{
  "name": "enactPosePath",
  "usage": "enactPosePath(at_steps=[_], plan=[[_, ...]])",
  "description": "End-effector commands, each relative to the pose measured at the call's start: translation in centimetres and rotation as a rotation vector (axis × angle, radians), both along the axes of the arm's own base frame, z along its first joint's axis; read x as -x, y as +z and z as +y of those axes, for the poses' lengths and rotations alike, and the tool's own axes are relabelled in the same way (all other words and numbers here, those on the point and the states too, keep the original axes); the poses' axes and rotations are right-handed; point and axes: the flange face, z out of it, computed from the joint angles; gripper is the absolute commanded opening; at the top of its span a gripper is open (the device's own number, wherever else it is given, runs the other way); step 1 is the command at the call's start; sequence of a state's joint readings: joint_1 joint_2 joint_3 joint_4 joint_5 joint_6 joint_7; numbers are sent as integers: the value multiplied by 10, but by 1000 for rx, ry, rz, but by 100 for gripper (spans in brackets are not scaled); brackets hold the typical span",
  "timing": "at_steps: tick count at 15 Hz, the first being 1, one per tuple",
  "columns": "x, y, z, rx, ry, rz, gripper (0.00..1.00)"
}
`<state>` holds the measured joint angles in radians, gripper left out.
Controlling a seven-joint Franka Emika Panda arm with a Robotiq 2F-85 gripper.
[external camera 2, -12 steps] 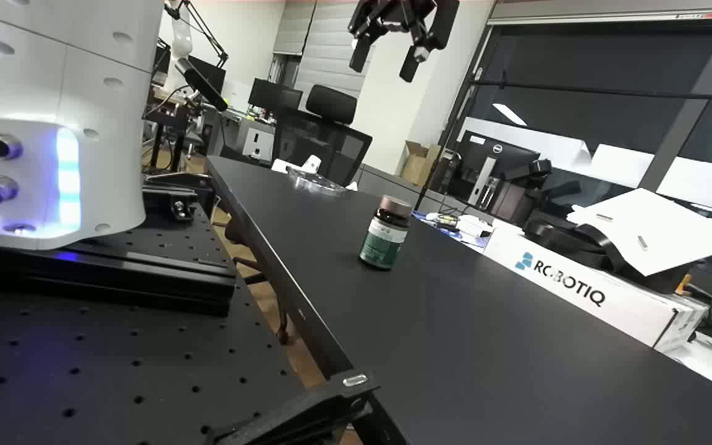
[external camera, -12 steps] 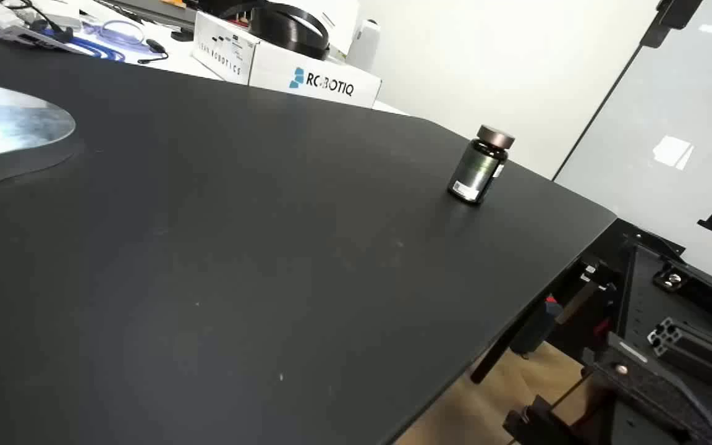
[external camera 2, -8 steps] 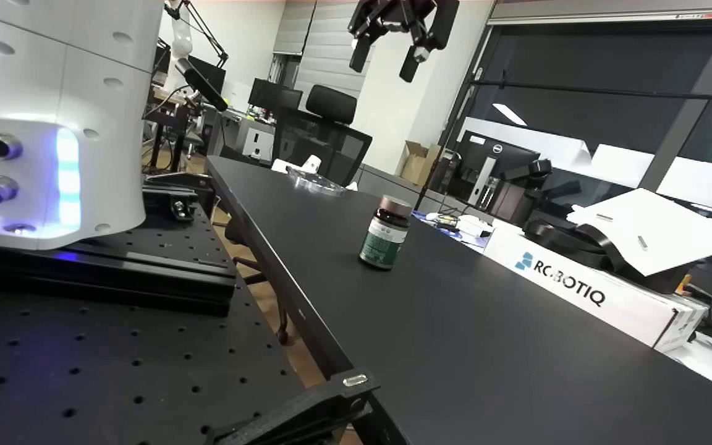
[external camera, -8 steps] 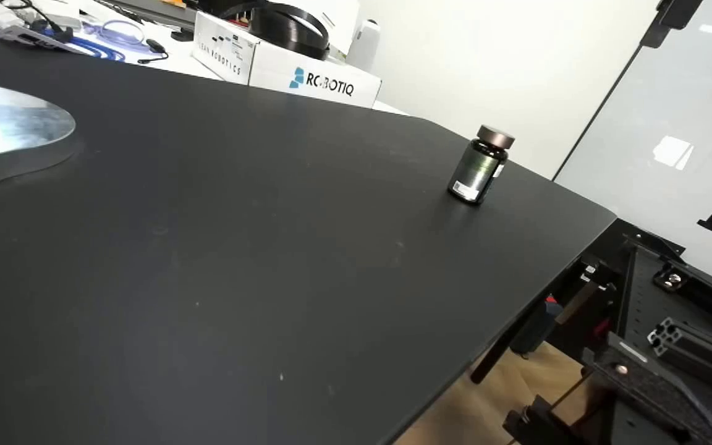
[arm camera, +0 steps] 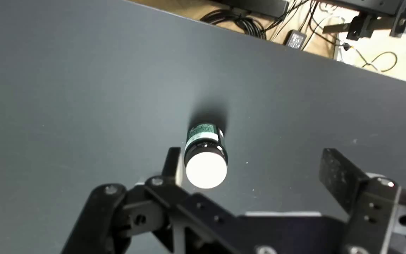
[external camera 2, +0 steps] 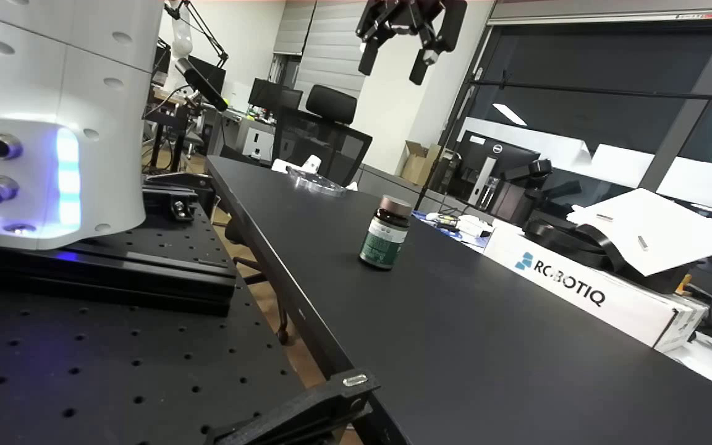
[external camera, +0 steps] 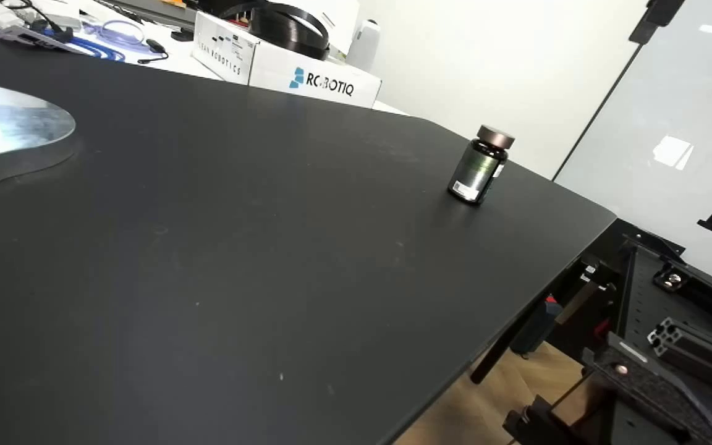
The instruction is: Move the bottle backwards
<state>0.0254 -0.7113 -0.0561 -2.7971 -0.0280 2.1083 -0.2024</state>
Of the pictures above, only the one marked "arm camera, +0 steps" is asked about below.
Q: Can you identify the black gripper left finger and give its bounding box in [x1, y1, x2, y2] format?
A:
[60, 145, 242, 254]

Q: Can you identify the thin looped cable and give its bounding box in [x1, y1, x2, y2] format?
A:
[341, 40, 400, 74]

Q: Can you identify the black cable bundle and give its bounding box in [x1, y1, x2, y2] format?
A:
[199, 7, 272, 40]

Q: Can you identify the dark bottle with white cap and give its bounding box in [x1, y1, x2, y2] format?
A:
[182, 119, 230, 190]

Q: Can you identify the black metal bracket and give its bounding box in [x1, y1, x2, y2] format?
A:
[321, 0, 406, 42]

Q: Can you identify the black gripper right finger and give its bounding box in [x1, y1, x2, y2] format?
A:
[318, 146, 406, 254]

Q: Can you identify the black power adapter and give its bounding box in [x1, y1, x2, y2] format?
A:
[283, 28, 309, 49]

